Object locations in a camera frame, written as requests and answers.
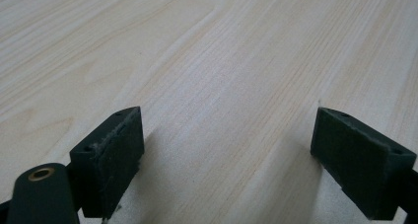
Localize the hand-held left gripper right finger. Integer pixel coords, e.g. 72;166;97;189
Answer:
310;107;418;221

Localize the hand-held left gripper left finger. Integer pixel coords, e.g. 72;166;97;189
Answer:
69;106;146;219

